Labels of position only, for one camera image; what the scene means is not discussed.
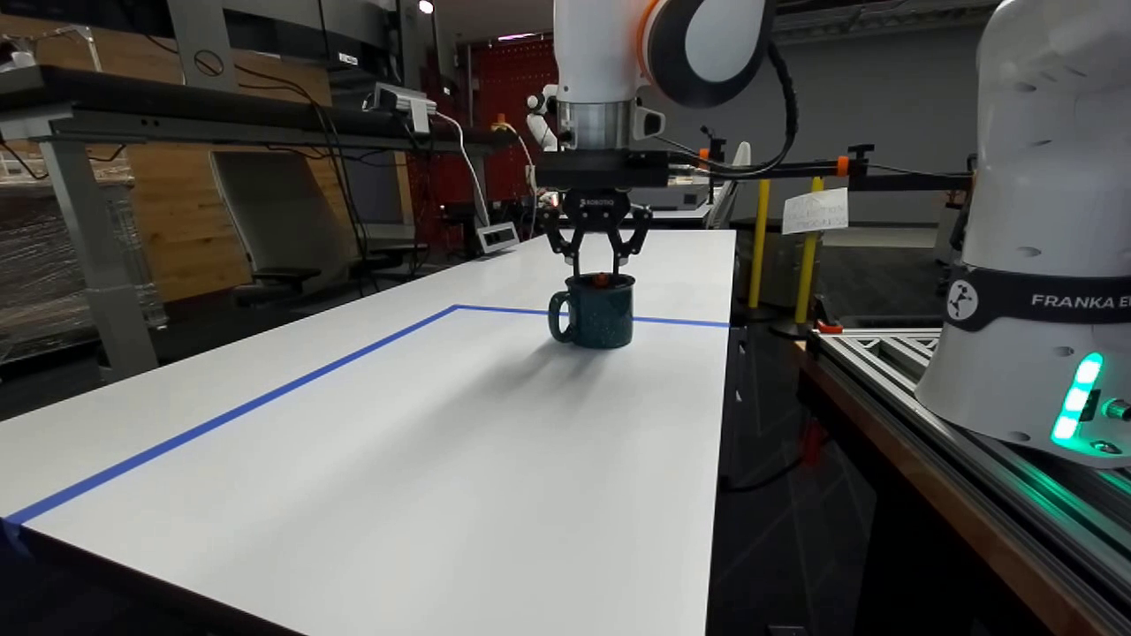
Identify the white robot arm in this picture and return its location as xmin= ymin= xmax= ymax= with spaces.
xmin=539 ymin=0 xmax=1131 ymax=468

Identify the dark blue speckled mug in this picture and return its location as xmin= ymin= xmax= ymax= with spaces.
xmin=549 ymin=273 xmax=635 ymax=351

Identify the yellow post pair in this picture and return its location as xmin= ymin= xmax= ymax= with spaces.
xmin=751 ymin=180 xmax=819 ymax=330

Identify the aluminium robot mounting cart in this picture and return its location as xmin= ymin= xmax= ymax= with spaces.
xmin=794 ymin=330 xmax=1131 ymax=636

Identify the blue tape border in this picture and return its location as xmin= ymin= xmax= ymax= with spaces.
xmin=3 ymin=305 xmax=729 ymax=538

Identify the white paper sign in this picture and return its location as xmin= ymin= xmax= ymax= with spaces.
xmin=780 ymin=186 xmax=847 ymax=236

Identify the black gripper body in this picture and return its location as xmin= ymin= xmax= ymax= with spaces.
xmin=539 ymin=147 xmax=669 ymax=225

